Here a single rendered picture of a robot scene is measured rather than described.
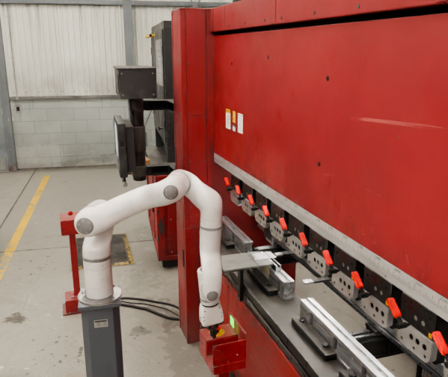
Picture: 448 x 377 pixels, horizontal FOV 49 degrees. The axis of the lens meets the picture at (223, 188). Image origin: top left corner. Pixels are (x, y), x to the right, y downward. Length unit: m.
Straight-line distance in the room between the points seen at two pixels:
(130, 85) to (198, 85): 0.44
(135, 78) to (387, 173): 2.04
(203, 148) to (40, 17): 6.37
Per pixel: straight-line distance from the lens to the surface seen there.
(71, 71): 9.24
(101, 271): 2.21
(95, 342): 2.34
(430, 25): 1.48
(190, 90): 3.20
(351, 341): 2.06
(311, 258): 2.11
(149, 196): 2.01
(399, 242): 1.61
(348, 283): 1.89
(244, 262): 2.58
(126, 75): 3.27
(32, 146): 9.47
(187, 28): 3.19
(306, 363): 2.09
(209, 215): 2.00
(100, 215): 2.07
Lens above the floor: 2.05
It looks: 15 degrees down
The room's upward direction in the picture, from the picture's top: straight up
